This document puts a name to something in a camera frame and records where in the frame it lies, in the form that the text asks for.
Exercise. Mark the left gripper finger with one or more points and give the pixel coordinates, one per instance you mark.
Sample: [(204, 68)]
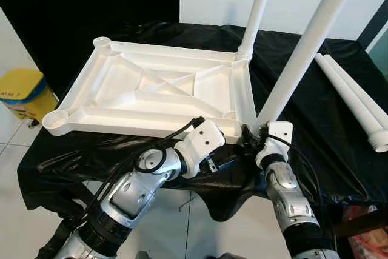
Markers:
[(230, 163), (228, 134)]

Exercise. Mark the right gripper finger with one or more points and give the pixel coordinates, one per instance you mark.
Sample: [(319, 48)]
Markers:
[(247, 134)]

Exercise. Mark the white plastic children table top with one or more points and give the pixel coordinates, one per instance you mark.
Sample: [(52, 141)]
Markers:
[(151, 89)]

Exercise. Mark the white plastic table leg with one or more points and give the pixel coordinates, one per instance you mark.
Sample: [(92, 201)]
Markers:
[(257, 10), (367, 103), (348, 100), (309, 40)]

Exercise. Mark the black plastic table cover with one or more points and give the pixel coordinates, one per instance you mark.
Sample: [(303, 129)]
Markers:
[(339, 168)]

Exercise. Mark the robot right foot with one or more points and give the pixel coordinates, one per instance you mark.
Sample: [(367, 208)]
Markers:
[(229, 256)]

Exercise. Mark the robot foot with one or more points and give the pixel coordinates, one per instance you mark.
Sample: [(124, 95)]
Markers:
[(229, 256), (144, 256)]

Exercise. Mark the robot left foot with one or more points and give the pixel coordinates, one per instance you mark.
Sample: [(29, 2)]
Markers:
[(144, 256)]

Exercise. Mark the pink plastic bag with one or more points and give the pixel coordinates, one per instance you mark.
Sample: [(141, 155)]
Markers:
[(367, 235)]

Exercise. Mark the black door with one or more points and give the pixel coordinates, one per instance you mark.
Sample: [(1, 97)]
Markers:
[(79, 4)]

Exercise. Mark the yellow bin with blue band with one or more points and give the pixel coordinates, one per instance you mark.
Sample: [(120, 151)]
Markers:
[(21, 92)]

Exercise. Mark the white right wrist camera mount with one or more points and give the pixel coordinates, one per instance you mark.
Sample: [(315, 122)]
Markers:
[(276, 141)]

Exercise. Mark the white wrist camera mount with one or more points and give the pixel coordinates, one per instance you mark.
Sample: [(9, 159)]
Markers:
[(203, 144), (276, 141)]

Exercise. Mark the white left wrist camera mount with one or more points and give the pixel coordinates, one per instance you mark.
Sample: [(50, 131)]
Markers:
[(203, 144)]

